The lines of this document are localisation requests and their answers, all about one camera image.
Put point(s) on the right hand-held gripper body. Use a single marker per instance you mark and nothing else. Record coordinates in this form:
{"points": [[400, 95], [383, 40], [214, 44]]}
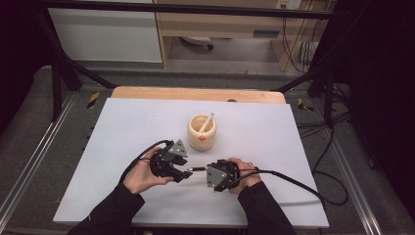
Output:
{"points": [[225, 176]]}

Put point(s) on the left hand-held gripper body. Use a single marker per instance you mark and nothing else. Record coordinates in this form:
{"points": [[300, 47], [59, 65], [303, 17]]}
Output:
{"points": [[164, 163]]}

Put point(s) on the black pen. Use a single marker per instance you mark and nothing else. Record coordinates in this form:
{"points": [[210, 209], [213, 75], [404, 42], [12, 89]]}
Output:
{"points": [[197, 169]]}

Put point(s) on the cream pen holder cup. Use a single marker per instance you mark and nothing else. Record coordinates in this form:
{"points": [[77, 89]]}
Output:
{"points": [[195, 140]]}

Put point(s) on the white pen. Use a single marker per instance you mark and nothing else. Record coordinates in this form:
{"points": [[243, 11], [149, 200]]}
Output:
{"points": [[206, 123]]}

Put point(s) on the person's right hand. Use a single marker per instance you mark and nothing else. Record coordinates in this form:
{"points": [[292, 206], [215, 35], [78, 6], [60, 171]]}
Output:
{"points": [[249, 176]]}

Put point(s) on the person's left hand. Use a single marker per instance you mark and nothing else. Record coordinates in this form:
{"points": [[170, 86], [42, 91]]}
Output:
{"points": [[140, 176]]}

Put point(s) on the white table board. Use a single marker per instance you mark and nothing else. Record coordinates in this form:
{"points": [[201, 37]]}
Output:
{"points": [[147, 120]]}

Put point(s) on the wooden table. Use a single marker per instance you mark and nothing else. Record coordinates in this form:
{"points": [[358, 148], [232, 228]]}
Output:
{"points": [[195, 94]]}

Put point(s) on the yellow black tape marker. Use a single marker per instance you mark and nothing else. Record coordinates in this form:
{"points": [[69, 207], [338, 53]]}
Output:
{"points": [[305, 105], [93, 100]]}

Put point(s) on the black metal stand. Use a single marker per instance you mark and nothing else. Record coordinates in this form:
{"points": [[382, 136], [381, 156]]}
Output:
{"points": [[57, 84], [329, 91]]}

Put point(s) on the white cabinet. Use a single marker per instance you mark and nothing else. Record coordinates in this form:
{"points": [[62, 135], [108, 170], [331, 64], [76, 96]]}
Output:
{"points": [[107, 36]]}

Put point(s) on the wooden shelf unit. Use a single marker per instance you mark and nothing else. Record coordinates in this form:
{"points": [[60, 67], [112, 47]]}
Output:
{"points": [[212, 24]]}

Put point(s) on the black curtain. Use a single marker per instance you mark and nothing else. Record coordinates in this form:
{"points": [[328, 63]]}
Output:
{"points": [[381, 81], [16, 49]]}

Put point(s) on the aluminium floor rail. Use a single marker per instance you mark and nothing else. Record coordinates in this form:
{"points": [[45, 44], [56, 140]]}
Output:
{"points": [[355, 186], [32, 160]]}

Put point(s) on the black frame crossbar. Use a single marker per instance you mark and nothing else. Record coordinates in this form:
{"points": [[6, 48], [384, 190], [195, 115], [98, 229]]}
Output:
{"points": [[195, 9]]}

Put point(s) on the wall socket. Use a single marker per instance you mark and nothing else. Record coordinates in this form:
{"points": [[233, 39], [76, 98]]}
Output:
{"points": [[288, 4]]}

